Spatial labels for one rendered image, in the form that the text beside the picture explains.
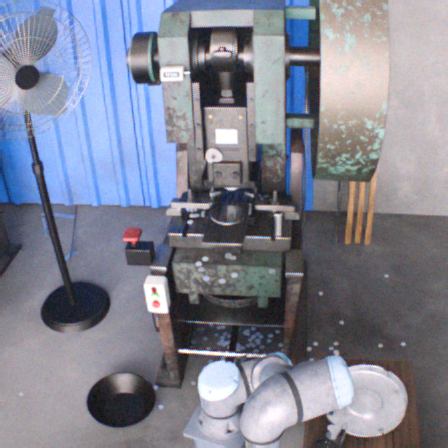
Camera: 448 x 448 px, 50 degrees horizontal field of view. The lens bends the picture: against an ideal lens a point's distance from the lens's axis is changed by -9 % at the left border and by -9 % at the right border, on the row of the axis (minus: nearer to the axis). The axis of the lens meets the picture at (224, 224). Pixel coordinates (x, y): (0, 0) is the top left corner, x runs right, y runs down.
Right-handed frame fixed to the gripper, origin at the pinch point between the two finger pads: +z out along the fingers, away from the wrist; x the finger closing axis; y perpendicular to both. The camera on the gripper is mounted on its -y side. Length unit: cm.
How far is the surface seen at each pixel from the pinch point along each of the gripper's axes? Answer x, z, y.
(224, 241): -40, 25, 57
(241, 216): -41, 40, 58
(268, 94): -86, 42, 49
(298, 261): -27, 43, 36
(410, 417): 4.3, 15.2, -19.3
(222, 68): -93, 43, 65
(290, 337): 3.0, 35.4, 34.2
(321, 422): 5.0, 2.6, 9.0
